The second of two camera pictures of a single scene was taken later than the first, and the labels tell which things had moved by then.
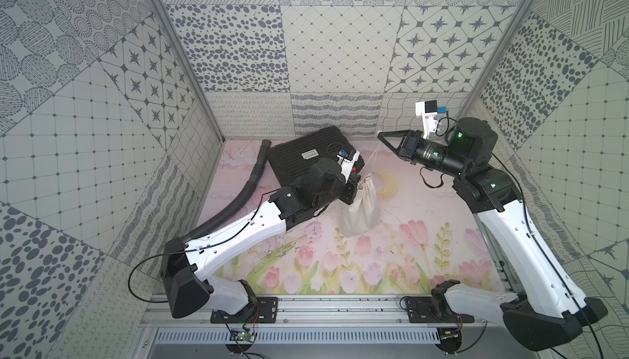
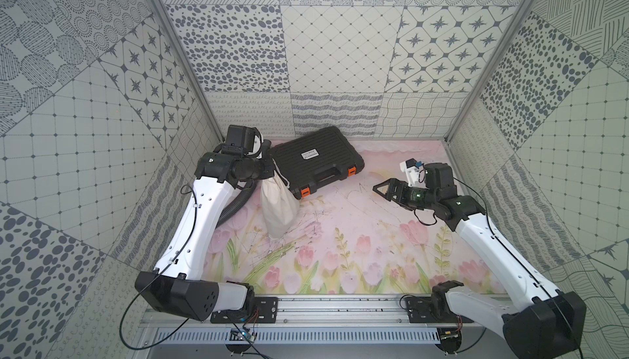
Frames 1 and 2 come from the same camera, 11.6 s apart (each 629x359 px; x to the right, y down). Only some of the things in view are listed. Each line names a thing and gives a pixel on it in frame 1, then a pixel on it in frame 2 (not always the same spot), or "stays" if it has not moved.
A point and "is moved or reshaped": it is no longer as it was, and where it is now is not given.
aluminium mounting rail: x=323 y=312 stays
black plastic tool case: x=288 y=160 stays
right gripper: x=409 y=144 -> x=392 y=184
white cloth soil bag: x=364 y=215 is moved or reshaped
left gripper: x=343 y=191 -> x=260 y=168
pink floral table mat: x=427 y=234 stays
